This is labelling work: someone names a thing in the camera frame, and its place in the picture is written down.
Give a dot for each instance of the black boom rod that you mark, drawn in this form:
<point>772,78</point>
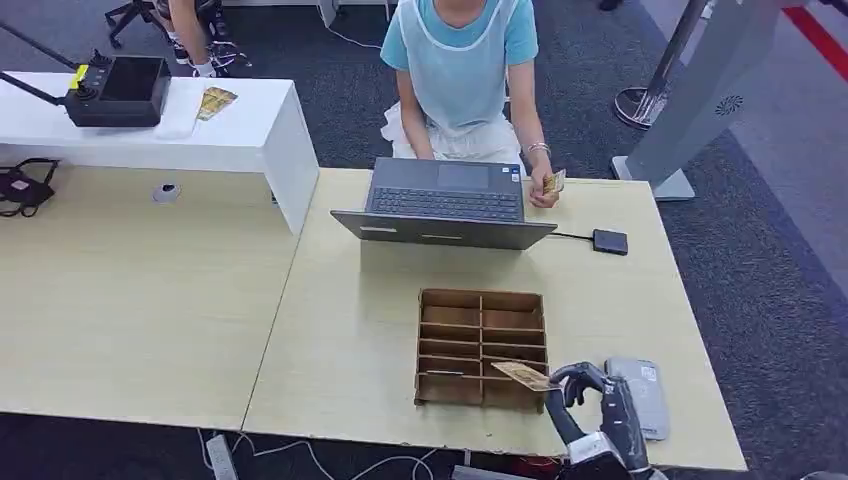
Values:
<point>30,88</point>
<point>36,45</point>

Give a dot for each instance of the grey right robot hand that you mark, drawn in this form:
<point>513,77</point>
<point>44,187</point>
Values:
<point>619,417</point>

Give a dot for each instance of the yellow card pack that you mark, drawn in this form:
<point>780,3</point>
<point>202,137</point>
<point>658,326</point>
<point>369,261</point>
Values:
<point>216,102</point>

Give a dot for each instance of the white card reader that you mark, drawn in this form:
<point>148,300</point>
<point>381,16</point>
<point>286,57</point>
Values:
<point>646,391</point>

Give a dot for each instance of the small black hub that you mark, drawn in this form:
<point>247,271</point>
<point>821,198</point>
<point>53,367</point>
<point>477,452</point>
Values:
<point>610,242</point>

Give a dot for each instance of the thin card edge in slot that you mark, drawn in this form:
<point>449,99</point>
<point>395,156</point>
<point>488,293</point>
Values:
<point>445,372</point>

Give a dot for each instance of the grey kiosk stand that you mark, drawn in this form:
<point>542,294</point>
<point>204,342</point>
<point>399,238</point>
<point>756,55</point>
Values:
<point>702,93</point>

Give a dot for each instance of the wooden card box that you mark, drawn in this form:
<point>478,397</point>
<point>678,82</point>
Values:
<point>464,331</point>

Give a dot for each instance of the white desk riser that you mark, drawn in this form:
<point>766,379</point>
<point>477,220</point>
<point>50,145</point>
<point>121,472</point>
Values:
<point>252,132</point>

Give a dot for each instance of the grey laptop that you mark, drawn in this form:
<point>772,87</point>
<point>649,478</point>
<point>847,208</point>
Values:
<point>444,201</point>

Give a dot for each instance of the yellow printed card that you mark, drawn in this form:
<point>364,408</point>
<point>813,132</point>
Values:
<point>523,376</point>

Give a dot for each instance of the black chair base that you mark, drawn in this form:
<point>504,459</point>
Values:
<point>129,16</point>

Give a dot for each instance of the black controller unit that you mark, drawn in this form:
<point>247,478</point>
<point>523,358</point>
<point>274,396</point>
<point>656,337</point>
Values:
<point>119,93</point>

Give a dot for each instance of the white power strip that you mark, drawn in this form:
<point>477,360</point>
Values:
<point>222,458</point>

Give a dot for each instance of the background person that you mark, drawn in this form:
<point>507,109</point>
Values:
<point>189,33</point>

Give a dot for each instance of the chrome stanchion post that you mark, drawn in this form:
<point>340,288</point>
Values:
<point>652,89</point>

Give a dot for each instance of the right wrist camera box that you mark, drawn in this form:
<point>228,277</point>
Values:
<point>593,457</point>

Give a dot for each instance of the seated person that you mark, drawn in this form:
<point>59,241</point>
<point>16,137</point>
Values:
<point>460,73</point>

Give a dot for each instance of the white paper sheet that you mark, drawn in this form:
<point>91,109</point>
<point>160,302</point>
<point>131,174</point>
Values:
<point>179,112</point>

